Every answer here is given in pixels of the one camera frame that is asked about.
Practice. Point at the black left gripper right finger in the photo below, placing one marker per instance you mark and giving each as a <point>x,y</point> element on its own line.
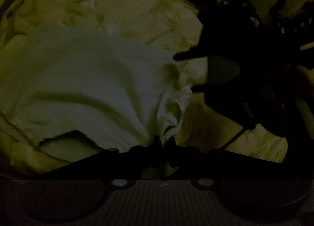
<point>222,167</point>

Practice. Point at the small pale blue garment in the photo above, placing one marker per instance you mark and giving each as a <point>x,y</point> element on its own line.
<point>119,92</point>

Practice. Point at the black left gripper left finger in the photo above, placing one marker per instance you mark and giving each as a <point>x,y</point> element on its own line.
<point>140,162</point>

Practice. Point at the floral patterned cream duvet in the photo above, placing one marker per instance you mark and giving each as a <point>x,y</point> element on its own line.
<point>172,25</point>

